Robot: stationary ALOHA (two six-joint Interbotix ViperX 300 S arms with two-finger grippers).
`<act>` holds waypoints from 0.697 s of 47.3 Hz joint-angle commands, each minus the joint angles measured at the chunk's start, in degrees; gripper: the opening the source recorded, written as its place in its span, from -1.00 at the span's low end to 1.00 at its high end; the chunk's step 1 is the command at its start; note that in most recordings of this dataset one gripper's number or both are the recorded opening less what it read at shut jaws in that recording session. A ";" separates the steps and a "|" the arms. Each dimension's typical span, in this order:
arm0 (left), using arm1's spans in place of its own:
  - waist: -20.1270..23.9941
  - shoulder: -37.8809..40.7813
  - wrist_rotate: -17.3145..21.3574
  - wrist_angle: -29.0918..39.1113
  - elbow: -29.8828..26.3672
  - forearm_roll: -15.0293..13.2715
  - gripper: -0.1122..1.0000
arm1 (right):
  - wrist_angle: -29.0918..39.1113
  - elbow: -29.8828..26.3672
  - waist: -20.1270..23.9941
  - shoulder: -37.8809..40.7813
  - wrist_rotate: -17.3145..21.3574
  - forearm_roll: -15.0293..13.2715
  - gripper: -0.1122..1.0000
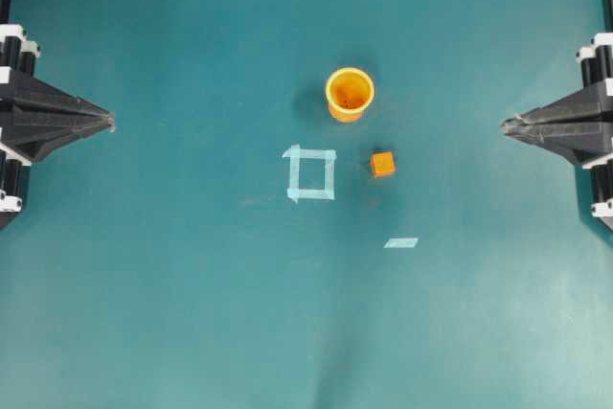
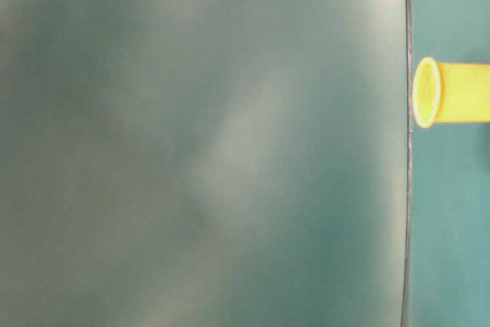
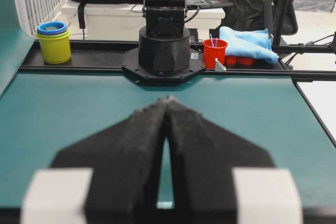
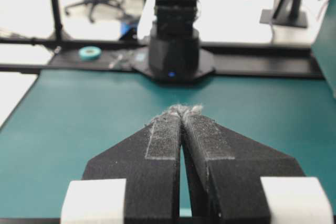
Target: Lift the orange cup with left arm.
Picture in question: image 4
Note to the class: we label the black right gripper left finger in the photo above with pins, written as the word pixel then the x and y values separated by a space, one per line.
pixel 135 181

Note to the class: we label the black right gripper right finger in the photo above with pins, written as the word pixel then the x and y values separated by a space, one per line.
pixel 234 179

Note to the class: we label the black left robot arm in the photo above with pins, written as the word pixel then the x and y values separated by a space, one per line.
pixel 174 43

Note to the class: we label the teal tape roll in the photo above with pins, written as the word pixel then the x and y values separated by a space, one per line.
pixel 89 53

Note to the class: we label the black monitor stand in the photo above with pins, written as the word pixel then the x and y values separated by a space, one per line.
pixel 285 13

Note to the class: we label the black table edge rail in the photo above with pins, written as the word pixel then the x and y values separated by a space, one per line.
pixel 131 56

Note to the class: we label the black vertical frame pole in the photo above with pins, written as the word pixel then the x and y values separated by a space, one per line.
pixel 58 27

